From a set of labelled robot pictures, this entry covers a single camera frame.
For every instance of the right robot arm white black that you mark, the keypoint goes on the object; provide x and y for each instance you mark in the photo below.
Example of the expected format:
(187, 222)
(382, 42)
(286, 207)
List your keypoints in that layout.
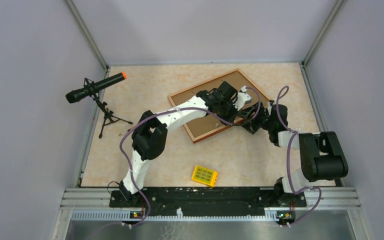
(311, 157)

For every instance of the aluminium rail frame front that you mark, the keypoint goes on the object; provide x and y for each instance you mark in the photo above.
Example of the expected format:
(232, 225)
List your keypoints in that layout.
(326, 198)

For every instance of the black microphone orange tip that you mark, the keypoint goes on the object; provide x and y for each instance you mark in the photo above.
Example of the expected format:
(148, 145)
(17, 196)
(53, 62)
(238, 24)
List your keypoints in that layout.
(91, 88)

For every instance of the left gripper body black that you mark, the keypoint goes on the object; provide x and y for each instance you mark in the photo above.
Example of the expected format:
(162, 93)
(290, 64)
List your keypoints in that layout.
(227, 112)

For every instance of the red wooden picture frame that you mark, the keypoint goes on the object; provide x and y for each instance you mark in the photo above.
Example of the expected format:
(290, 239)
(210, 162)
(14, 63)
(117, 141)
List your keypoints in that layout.
(222, 88)

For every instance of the black mini tripod stand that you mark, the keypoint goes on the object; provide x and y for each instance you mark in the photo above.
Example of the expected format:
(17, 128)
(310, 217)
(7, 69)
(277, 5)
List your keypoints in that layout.
(108, 115)

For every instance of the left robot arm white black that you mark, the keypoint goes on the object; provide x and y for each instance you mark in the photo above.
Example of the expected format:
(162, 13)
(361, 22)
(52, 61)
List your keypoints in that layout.
(149, 136)

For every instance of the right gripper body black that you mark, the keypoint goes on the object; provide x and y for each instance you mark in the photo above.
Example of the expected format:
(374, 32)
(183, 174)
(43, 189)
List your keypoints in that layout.
(261, 120)

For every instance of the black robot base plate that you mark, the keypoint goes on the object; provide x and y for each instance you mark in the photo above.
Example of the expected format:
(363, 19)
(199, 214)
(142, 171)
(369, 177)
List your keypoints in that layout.
(206, 201)

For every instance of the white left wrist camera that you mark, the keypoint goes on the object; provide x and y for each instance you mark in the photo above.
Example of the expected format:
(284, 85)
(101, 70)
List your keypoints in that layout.
(242, 98)

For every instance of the white slotted cable duct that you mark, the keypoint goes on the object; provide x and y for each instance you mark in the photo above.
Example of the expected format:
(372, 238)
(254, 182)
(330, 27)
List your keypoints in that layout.
(119, 215)

